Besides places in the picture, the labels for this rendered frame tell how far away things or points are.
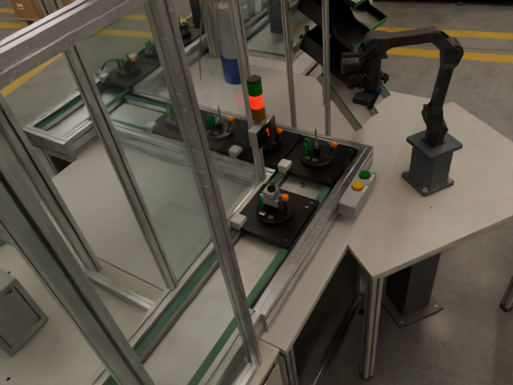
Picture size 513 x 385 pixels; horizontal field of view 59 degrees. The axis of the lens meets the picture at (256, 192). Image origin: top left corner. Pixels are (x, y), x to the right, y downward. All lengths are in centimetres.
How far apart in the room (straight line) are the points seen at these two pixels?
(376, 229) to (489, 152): 66
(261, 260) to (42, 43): 119
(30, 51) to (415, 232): 146
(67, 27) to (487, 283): 251
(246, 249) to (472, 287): 147
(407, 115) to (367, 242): 82
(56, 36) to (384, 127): 183
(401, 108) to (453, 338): 116
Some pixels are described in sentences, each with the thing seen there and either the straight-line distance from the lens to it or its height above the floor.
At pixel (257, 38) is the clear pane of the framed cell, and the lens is 288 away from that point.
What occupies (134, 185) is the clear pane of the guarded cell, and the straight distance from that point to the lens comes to 72.
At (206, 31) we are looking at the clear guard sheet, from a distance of 137.
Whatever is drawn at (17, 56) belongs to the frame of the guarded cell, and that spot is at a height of 198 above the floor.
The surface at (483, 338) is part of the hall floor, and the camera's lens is 259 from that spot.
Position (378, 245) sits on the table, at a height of 86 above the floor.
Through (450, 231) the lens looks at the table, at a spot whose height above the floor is 86.
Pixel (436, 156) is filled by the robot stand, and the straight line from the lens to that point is 178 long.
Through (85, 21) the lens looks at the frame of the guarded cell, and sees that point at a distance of 61.
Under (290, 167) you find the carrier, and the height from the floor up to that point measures 97.
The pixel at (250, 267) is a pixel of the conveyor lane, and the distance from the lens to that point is 159.
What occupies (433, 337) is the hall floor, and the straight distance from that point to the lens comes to 253.
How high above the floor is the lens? 217
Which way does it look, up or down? 43 degrees down
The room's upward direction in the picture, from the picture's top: 10 degrees counter-clockwise
